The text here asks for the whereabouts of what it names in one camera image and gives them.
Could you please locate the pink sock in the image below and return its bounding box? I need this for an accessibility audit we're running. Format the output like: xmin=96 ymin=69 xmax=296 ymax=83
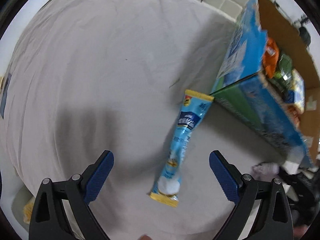
xmin=252 ymin=162 xmax=279 ymax=181

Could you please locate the yellow blue tissue pack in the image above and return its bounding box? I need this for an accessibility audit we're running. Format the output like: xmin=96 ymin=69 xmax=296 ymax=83
xmin=284 ymin=68 xmax=305 ymax=114

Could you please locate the light blue snack stick packet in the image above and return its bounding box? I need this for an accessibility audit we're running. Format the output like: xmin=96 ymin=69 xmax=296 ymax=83
xmin=150 ymin=89 xmax=214 ymax=207

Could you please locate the green snack bag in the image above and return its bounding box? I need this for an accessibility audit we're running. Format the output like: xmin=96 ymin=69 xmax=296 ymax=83
xmin=269 ymin=51 xmax=293 ymax=98

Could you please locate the orange snack packet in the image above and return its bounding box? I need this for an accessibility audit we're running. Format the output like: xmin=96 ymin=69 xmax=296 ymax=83
xmin=263 ymin=37 xmax=280 ymax=79

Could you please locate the blue smartphone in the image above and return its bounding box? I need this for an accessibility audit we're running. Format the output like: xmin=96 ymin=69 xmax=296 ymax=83
xmin=1 ymin=73 xmax=12 ymax=119

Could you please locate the cardboard box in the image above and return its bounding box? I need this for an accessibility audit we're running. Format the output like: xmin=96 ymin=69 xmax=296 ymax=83
xmin=211 ymin=0 xmax=319 ymax=167

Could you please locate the grey table cloth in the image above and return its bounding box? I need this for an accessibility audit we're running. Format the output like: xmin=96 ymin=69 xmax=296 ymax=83
xmin=1 ymin=0 xmax=282 ymax=239

